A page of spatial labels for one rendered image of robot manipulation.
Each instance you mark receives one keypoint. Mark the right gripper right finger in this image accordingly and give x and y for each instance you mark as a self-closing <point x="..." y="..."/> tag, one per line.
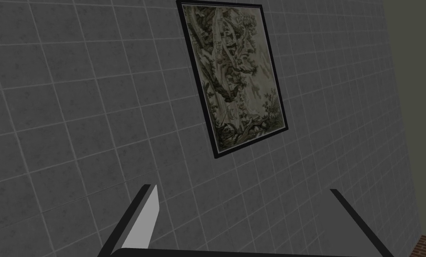
<point x="344" y="228"/>

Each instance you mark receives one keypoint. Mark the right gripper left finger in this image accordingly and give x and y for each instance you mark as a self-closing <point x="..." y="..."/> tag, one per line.
<point x="138" y="223"/>

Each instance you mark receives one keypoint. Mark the black framed landscape picture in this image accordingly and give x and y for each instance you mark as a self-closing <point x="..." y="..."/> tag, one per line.
<point x="234" y="78"/>

